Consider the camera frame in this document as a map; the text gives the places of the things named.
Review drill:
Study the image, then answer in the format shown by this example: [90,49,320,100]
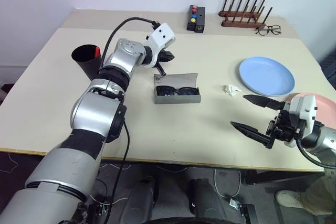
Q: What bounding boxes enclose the black framed clear eyeglasses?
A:
[255,24,282,36]

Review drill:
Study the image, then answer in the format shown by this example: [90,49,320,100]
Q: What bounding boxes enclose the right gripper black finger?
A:
[230,121,276,150]
[243,94,286,110]

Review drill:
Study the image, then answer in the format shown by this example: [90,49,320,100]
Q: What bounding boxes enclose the black flat floor box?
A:
[238,204,259,224]

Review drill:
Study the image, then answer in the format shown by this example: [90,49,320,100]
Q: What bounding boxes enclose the black plastic cup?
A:
[71,44,102,82]

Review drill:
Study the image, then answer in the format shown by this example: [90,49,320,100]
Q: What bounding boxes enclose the dark rounded shape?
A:
[123,176,161,221]
[188,178,228,221]

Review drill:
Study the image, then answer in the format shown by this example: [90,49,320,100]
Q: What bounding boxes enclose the blue plate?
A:
[238,56,296,97]

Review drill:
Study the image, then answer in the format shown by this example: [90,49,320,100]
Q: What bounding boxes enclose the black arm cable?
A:
[99,17,161,224]
[295,136,336,170]

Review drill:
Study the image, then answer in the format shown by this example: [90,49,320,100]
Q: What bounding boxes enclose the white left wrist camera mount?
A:
[145,23,176,69]

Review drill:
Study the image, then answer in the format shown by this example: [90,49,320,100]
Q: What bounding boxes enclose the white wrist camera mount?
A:
[284,94,318,147]
[145,23,176,69]

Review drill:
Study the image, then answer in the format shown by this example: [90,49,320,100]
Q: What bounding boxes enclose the brown wooden peg rack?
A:
[218,0,273,29]

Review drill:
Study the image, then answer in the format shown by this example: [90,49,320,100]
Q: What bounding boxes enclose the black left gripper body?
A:
[156,48,167,65]

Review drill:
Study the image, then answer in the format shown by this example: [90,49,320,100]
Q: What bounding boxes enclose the black sunglasses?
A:
[156,85,198,98]

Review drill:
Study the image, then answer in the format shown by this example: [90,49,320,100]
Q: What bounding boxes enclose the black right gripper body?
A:
[265,109,307,143]

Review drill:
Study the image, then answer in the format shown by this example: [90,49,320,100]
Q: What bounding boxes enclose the white floor cable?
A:
[213,169,243,199]

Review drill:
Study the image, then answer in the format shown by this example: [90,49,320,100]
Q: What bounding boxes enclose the beige trouser leg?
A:
[296,174,336,216]

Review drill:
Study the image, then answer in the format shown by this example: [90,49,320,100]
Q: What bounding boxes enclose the crumpled white tissue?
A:
[222,84,242,97]

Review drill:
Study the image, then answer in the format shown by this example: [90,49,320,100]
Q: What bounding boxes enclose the black box with coloured buttons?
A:
[186,4,199,31]

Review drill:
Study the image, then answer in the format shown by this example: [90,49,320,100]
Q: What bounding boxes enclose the pink plate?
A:
[285,92,336,128]

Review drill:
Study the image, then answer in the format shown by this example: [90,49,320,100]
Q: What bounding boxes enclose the black electronics box with wires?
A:
[88,200,111,224]

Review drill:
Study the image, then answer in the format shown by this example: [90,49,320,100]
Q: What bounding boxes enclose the plain black box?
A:
[194,6,206,34]

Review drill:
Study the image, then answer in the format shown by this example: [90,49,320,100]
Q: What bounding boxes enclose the white sneaker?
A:
[275,189,303,208]

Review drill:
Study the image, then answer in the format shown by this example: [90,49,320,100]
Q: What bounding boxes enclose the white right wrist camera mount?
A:
[284,94,318,147]

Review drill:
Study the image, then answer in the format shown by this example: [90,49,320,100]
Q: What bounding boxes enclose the black table frame bar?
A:
[240,170,326,186]

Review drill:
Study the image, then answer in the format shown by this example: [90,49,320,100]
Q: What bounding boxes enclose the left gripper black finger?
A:
[156,62,167,77]
[163,50,175,63]

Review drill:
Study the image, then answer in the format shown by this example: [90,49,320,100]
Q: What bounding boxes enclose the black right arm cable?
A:
[295,136,336,170]

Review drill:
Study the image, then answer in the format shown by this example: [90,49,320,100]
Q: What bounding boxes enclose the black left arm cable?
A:
[99,17,161,224]

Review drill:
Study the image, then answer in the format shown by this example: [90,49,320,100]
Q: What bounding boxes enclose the grey glasses case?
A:
[153,72,202,105]

